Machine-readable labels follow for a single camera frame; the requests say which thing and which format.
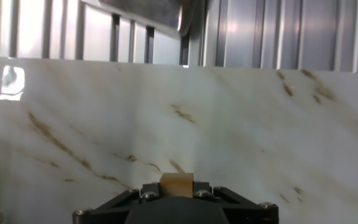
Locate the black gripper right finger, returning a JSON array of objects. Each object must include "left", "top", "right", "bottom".
[{"left": 193, "top": 180, "right": 280, "bottom": 224}]

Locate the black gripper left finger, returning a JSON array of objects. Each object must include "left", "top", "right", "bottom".
[{"left": 71, "top": 182, "right": 162, "bottom": 224}]

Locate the large wooden cube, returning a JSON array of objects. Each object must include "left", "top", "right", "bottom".
[{"left": 159, "top": 172, "right": 195, "bottom": 198}]

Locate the silver digital scale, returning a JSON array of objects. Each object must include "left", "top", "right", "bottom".
[{"left": 82, "top": 0, "right": 198, "bottom": 38}]

